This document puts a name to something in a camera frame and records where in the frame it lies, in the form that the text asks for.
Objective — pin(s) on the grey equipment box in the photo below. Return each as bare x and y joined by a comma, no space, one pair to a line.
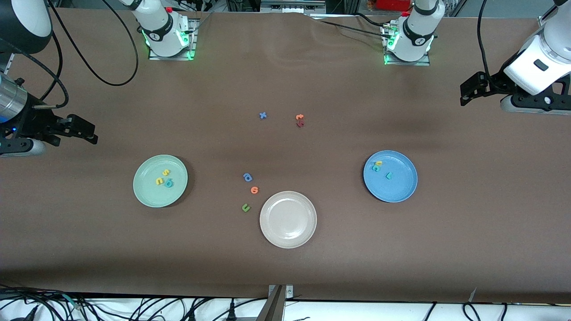
292,5

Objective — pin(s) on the white tape strip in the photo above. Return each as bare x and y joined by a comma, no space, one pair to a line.
473,295

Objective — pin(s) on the green plate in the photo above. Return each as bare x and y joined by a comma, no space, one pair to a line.
149,191

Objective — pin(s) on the beige plate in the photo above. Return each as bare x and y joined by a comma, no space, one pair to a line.
288,219

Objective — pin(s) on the red box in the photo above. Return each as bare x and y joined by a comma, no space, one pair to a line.
392,4

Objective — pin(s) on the blue plate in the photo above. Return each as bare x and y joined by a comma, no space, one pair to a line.
397,187

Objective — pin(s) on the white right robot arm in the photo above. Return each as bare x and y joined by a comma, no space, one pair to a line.
163,31

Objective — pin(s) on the green letter u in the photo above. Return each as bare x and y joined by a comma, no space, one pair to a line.
246,207

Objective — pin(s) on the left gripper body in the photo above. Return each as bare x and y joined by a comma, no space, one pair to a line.
496,83

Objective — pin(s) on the brown table cover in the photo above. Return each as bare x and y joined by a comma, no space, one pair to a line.
285,80

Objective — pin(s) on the metal table bracket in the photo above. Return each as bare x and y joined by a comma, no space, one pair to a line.
274,303

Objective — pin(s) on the teal letter p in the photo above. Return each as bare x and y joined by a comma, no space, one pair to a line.
168,182

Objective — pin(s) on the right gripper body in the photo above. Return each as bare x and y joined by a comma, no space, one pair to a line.
35,121

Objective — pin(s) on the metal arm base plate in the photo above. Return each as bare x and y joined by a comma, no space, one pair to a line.
415,63
193,44

